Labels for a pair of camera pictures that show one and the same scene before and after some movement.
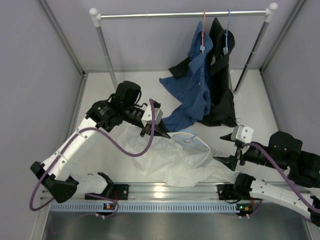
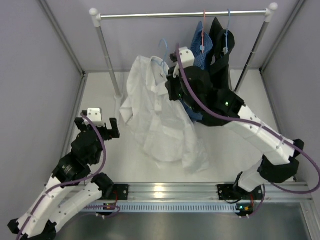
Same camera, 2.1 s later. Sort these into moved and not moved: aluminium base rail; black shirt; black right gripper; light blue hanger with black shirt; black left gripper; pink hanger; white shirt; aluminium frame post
Moved: white shirt; black right gripper; black left gripper
Not moved: aluminium frame post; pink hanger; light blue hanger with black shirt; aluminium base rail; black shirt
